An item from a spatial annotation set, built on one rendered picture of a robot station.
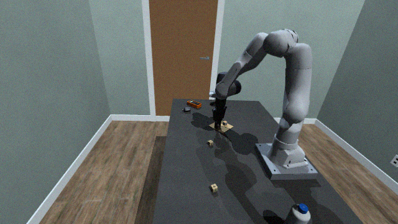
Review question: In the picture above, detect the beige mat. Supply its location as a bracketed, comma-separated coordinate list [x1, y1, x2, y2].
[209, 121, 233, 133]

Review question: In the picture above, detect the orange digital multimeter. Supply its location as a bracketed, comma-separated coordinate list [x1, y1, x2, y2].
[187, 100, 201, 108]

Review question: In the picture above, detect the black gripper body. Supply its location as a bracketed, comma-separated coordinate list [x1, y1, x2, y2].
[215, 98, 226, 112]

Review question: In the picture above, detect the grey bottle with blue cap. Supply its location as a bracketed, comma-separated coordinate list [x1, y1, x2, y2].
[284, 203, 310, 224]

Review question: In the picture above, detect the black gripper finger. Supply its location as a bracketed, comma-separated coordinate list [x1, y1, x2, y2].
[212, 108, 221, 129]
[218, 106, 227, 127]

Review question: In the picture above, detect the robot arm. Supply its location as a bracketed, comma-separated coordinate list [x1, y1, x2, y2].
[209, 29, 312, 169]

